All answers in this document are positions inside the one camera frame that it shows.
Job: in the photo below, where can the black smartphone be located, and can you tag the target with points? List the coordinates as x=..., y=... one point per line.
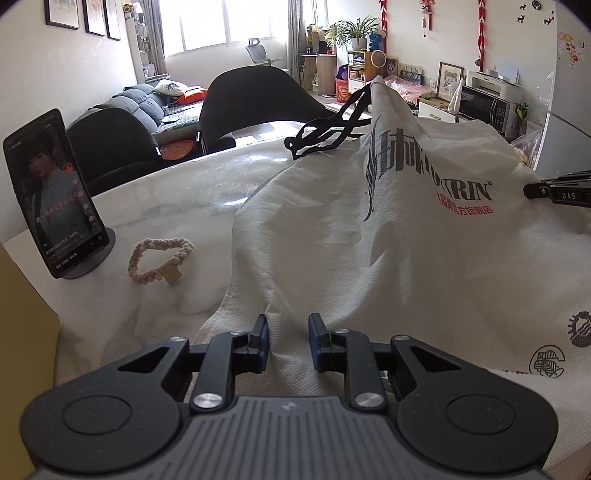
x=51, y=194

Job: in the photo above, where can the blue plush toy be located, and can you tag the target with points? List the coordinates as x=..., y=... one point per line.
x=376, y=40

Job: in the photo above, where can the black dining chair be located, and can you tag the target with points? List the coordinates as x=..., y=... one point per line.
x=258, y=97
x=111, y=147

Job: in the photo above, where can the pink cloth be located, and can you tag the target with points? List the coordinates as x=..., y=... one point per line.
x=411, y=87

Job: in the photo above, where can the wooden shelf unit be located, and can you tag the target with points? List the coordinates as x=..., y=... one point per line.
x=358, y=69

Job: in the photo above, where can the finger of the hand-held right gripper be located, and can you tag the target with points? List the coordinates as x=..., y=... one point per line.
x=535, y=191

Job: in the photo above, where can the grey office chair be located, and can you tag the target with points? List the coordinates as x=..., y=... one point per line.
x=258, y=53

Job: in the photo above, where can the red hanging garland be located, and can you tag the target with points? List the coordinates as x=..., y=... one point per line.
x=383, y=14
x=482, y=32

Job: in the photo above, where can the wooden desk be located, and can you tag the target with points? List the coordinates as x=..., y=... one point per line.
x=323, y=69

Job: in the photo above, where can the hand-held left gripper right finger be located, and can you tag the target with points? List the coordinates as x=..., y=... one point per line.
x=316, y=346

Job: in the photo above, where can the window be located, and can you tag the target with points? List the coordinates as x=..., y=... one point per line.
x=221, y=23

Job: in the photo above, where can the framed cartoon picture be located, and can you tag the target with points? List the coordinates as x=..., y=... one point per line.
x=450, y=82

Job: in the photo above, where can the red Chinese knot hanging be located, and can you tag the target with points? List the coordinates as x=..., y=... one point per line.
x=427, y=14

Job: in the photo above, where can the grey curtain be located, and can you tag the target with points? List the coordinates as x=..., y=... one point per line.
x=154, y=32
x=293, y=41

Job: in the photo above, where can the white shelving rack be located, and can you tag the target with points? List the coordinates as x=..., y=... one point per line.
x=144, y=46

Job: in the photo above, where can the white printer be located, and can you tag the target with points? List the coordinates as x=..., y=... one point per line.
x=491, y=83

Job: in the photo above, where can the gold cardboard box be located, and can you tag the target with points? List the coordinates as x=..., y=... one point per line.
x=23, y=346

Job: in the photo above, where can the black round phone stand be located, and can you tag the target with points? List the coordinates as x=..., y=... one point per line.
x=104, y=258

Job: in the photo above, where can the black microwave oven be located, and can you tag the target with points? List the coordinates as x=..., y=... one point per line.
x=480, y=108

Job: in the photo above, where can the white drawer cabinet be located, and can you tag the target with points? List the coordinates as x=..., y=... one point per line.
x=434, y=110

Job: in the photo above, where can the potted green plant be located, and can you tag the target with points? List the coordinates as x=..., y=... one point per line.
x=353, y=30

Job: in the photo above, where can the clear bag of snacks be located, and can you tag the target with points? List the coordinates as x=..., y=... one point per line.
x=528, y=147

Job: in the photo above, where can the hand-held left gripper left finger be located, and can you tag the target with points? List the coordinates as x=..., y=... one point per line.
x=262, y=344

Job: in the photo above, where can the white shopping bag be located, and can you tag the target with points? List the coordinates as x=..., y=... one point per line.
x=369, y=258

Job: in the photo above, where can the red bucket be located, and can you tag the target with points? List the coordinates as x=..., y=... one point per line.
x=341, y=90

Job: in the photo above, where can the white fridge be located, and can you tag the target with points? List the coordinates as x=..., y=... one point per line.
x=570, y=92

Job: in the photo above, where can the grey sofa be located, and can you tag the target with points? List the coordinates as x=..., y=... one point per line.
x=134, y=104

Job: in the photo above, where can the framed wall picture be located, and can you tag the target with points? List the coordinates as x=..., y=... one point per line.
x=94, y=16
x=62, y=14
x=112, y=18

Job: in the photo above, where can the white sofa pillow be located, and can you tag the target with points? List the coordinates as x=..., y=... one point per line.
x=170, y=87

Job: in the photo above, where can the orange cushion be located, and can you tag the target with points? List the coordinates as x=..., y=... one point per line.
x=191, y=96

